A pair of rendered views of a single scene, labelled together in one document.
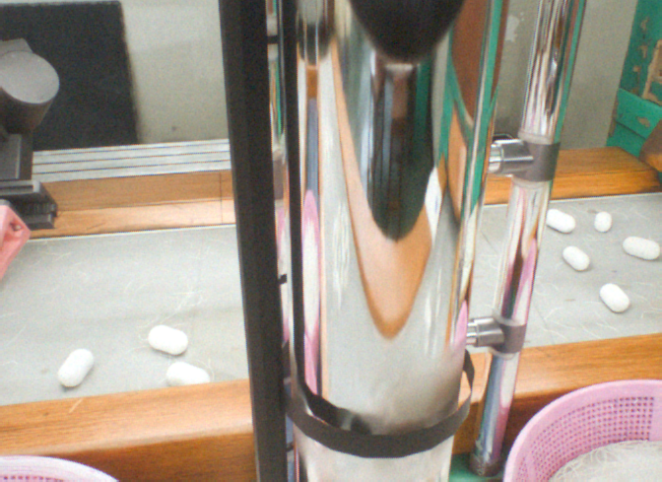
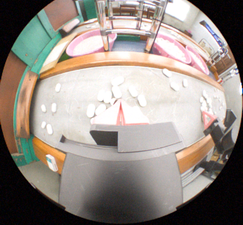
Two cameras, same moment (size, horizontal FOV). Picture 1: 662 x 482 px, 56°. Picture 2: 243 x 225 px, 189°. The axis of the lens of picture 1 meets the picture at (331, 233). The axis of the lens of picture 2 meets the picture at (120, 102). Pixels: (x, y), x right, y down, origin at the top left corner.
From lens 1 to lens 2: 58 cm
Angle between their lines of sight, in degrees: 75
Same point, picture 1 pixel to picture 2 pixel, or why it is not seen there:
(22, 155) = (220, 130)
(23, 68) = not seen: outside the picture
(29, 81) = (235, 133)
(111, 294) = (187, 114)
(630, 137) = (32, 153)
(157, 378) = (172, 79)
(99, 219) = (193, 148)
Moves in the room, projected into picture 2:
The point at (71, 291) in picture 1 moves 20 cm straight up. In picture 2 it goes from (193, 116) to (237, 105)
